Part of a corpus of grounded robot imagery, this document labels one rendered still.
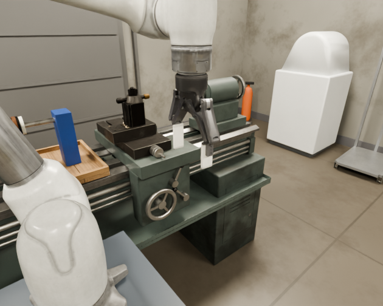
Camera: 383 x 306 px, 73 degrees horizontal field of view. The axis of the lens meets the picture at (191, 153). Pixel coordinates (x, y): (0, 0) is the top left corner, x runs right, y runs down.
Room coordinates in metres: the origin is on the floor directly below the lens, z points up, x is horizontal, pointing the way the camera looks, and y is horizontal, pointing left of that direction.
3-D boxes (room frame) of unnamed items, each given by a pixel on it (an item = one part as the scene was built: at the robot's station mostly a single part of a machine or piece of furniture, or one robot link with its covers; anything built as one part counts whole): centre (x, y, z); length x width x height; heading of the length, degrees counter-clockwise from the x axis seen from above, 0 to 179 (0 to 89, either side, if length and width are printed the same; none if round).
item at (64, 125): (1.01, 0.52, 1.00); 0.08 x 0.06 x 0.23; 37
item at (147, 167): (1.18, 0.24, 0.90); 0.53 x 0.30 x 0.06; 37
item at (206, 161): (0.56, -0.04, 1.14); 0.03 x 0.01 x 0.07; 122
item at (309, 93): (3.21, -1.44, 0.69); 0.69 x 0.59 x 1.38; 39
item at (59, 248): (0.43, 0.28, 0.97); 0.18 x 0.16 x 0.22; 29
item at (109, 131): (1.10, 0.27, 1.00); 0.20 x 0.10 x 0.05; 127
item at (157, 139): (1.16, 0.29, 0.95); 0.43 x 0.18 x 0.04; 37
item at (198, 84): (0.61, 0.00, 1.27); 0.08 x 0.07 x 0.09; 32
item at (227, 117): (1.53, -0.16, 1.01); 0.30 x 0.20 x 0.29; 127
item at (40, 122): (0.95, 0.59, 1.08); 0.13 x 0.07 x 0.07; 127
